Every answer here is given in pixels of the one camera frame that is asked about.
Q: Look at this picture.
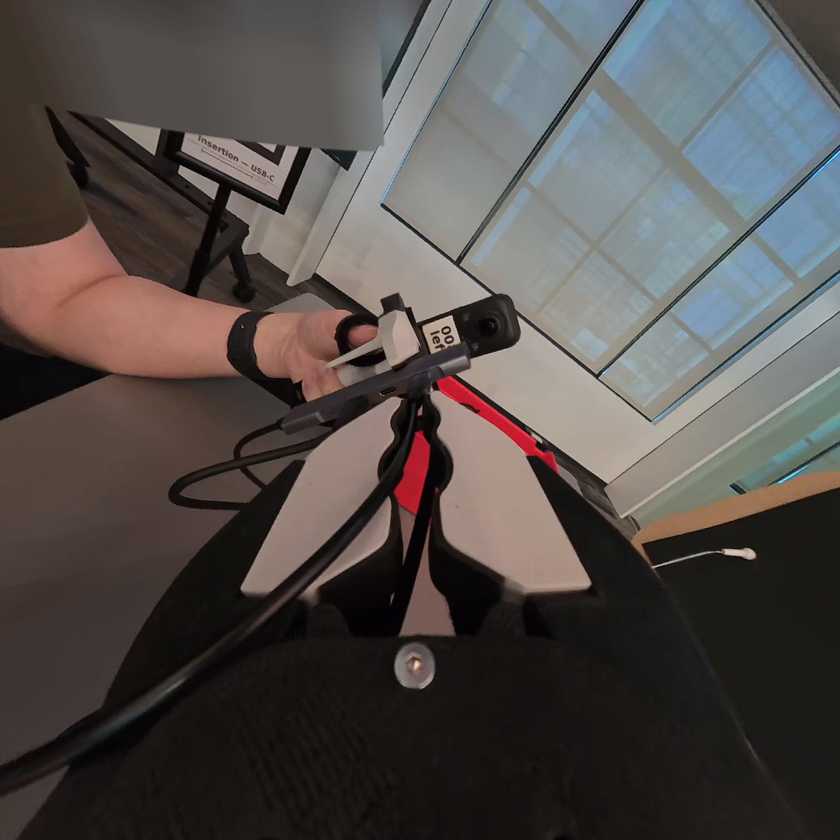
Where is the white tipped thin cable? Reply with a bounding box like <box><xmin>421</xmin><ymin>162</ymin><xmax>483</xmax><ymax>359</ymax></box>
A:
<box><xmin>653</xmin><ymin>546</ymin><xmax>757</xmax><ymax>569</ymax></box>

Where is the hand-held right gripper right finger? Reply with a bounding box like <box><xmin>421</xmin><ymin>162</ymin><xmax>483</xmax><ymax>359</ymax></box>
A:
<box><xmin>425</xmin><ymin>400</ymin><xmax>592</xmax><ymax>598</ymax></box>

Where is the person's left forearm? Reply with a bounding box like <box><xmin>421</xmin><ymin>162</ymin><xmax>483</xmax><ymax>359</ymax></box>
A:
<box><xmin>0</xmin><ymin>223</ymin><xmax>240</xmax><ymax>378</ymax></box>

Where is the person's left hand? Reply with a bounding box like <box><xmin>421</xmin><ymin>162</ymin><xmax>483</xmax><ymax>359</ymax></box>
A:
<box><xmin>252</xmin><ymin>308</ymin><xmax>361</xmax><ymax>400</ymax></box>

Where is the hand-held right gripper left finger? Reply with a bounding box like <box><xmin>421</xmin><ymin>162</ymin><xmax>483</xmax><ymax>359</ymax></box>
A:
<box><xmin>239</xmin><ymin>400</ymin><xmax>408</xmax><ymax>599</ymax></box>

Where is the large gridded window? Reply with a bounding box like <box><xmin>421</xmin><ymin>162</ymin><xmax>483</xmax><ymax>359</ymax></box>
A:
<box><xmin>381</xmin><ymin>0</ymin><xmax>840</xmax><ymax>421</ymax></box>

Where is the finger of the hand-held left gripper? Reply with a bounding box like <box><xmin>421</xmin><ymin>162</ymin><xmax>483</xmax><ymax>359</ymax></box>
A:
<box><xmin>377</xmin><ymin>307</ymin><xmax>422</xmax><ymax>370</ymax></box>

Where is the red plastic bin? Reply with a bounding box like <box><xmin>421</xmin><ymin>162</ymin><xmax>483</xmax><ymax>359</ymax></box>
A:
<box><xmin>394</xmin><ymin>377</ymin><xmax>559</xmax><ymax>516</ymax></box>

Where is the black usb-c cable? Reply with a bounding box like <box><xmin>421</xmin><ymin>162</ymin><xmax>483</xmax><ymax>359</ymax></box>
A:
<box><xmin>0</xmin><ymin>384</ymin><xmax>442</xmax><ymax>796</ymax></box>

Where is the black panel wooden board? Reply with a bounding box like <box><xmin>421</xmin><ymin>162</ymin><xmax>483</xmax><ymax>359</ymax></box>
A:
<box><xmin>630</xmin><ymin>469</ymin><xmax>840</xmax><ymax>840</ymax></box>

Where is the grey usb hub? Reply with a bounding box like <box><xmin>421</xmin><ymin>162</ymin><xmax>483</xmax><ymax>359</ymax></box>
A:
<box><xmin>282</xmin><ymin>346</ymin><xmax>475</xmax><ymax>433</ymax></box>

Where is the black usb cable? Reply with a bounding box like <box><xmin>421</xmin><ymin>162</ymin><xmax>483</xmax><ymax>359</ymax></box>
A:
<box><xmin>231</xmin><ymin>410</ymin><xmax>332</xmax><ymax>490</ymax></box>

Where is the black framed marker sign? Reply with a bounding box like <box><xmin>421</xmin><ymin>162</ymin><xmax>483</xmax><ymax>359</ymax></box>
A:
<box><xmin>172</xmin><ymin>130</ymin><xmax>311</xmax><ymax>214</ymax></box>

